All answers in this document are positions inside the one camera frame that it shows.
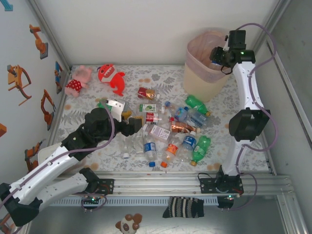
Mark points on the red white label bottle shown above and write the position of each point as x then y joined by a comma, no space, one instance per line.
151,117

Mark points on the green lime label bottle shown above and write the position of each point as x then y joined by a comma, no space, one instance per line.
147,108

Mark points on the clear bottle white cap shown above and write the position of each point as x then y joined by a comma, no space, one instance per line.
132,146

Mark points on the purple label clear bottle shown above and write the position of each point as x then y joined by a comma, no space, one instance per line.
159,132

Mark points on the red gold label bottle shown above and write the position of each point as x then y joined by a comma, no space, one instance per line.
145,92

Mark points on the orange label orange cap bottle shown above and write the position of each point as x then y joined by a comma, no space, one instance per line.
171,148

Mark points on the copper brown bottle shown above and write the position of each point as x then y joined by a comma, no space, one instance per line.
181,127

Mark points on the cartoon label blue cap bottle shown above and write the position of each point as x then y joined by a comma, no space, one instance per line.
181,113

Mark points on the blue label white cap bottle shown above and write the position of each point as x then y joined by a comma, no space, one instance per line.
189,141

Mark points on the green bottle yellow cap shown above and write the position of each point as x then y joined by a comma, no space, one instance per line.
195,102
202,146

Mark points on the orange robot hand arm sticker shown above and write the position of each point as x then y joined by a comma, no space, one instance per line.
2,130

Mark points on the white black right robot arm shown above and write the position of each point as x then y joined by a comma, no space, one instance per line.
242,85

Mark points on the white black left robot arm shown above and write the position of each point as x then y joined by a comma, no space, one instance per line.
48,168

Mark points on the cream mesh waste bin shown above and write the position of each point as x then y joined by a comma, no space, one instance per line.
202,83

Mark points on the small green object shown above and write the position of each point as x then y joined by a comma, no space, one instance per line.
101,104

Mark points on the red shark plush toy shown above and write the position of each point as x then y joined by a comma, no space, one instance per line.
113,78

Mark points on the floral patterned table mat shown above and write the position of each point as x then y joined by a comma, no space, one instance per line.
146,78

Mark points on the pink pig plush toy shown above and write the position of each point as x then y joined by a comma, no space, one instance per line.
75,84

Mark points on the clear bottle pale blue label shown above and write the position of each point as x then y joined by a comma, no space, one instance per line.
198,119

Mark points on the black controller box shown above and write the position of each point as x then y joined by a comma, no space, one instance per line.
93,199
224,202

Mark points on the orange claw gripper sticker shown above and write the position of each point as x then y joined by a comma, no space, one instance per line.
14,80

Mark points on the black white striped sock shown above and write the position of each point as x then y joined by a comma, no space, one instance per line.
182,207

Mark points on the brown white panda plush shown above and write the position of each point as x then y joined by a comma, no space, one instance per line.
128,224

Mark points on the aluminium frame post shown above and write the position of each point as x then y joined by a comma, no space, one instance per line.
276,14
50,34

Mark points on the blue conveyor wall sticker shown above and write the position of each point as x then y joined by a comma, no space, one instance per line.
58,73

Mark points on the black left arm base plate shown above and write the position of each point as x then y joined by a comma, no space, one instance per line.
108,186

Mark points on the aluminium mounting rail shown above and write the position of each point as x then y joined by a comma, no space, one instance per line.
158,185

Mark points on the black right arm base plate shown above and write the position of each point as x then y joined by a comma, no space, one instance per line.
207,185

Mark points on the orange machine wall sticker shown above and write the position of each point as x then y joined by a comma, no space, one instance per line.
5,228

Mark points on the blue pillar wall sticker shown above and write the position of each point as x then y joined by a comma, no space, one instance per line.
8,6

